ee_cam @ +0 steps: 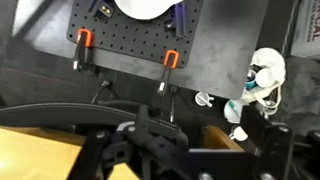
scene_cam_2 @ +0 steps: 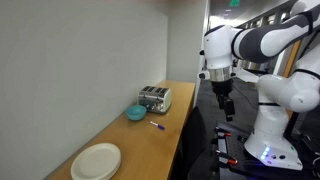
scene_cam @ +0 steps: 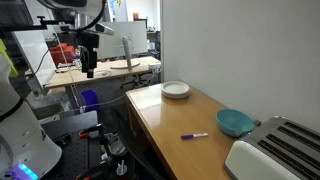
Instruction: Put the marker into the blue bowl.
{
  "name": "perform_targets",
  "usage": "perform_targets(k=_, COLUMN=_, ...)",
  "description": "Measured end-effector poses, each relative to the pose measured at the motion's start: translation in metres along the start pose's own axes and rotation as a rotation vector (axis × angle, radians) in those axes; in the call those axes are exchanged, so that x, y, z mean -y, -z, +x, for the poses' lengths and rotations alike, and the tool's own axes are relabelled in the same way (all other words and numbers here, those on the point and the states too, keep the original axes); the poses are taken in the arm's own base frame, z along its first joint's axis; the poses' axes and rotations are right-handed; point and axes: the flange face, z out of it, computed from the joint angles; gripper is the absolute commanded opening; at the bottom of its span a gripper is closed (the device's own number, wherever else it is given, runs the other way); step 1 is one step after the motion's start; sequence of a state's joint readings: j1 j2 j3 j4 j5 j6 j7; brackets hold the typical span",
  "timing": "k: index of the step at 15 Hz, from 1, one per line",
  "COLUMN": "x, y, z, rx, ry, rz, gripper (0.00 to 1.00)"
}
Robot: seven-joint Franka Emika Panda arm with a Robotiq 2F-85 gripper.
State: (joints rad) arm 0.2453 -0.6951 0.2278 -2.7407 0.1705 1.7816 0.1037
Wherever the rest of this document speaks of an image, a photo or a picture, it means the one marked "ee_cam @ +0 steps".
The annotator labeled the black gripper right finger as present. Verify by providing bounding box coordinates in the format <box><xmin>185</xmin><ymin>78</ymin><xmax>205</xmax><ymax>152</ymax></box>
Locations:
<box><xmin>239</xmin><ymin>104</ymin><xmax>295</xmax><ymax>180</ymax></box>

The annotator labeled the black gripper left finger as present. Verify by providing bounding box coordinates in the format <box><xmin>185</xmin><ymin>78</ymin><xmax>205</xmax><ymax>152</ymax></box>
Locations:
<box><xmin>68</xmin><ymin>129</ymin><xmax>114</xmax><ymax>180</ymax></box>

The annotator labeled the white round cap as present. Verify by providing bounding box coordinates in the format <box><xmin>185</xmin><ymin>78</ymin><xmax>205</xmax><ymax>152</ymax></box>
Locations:
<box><xmin>223</xmin><ymin>98</ymin><xmax>249</xmax><ymax>122</ymax></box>

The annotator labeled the white wing knob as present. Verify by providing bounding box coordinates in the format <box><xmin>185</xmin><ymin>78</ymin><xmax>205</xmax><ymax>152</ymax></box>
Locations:
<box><xmin>194</xmin><ymin>91</ymin><xmax>215</xmax><ymax>108</ymax></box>

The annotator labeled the grey cart top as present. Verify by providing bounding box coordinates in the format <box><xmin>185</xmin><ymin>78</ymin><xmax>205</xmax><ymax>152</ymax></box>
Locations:
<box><xmin>12</xmin><ymin>0</ymin><xmax>270</xmax><ymax>100</ymax></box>

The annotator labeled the orange and black clamp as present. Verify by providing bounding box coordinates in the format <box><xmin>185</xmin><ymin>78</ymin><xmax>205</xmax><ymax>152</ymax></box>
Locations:
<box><xmin>71</xmin><ymin>28</ymin><xmax>95</xmax><ymax>73</ymax></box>
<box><xmin>156</xmin><ymin>49</ymin><xmax>181</xmax><ymax>97</ymax></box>

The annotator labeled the black perforated mounting board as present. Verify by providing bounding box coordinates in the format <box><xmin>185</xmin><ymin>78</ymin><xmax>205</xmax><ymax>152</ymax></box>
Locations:
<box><xmin>65</xmin><ymin>0</ymin><xmax>204</xmax><ymax>70</ymax></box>

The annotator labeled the white box with red print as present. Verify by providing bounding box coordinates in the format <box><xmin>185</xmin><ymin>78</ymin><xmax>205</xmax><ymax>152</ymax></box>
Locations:
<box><xmin>290</xmin><ymin>0</ymin><xmax>320</xmax><ymax>60</ymax></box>

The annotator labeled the black connector with yellow contacts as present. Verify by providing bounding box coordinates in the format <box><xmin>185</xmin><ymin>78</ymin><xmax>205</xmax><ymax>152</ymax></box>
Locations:
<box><xmin>95</xmin><ymin>3</ymin><xmax>115</xmax><ymax>20</ymax></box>

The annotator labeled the black curved hose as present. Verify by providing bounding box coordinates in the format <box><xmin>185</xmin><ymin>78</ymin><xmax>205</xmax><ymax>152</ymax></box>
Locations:
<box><xmin>0</xmin><ymin>100</ymin><xmax>189</xmax><ymax>141</ymax></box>

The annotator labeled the purple bracket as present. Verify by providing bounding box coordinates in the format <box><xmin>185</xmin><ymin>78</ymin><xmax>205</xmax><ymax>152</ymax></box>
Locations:
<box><xmin>170</xmin><ymin>1</ymin><xmax>188</xmax><ymax>38</ymax></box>

